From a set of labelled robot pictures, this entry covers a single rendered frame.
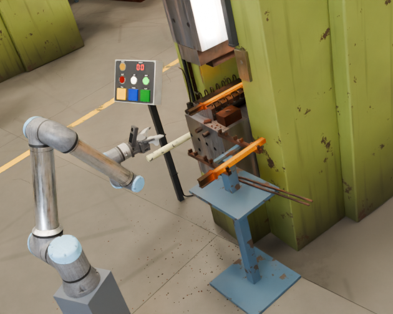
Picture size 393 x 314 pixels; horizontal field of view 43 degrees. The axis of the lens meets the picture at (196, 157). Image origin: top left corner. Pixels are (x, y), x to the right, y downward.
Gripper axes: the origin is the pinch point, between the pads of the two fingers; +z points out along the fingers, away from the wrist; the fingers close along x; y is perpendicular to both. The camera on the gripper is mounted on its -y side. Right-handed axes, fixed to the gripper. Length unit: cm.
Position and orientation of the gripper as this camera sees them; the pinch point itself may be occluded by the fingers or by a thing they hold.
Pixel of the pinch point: (156, 129)
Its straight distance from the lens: 282.6
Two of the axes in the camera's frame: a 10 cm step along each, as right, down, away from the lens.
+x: 5.5, 3.6, -7.5
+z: 8.0, -4.7, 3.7
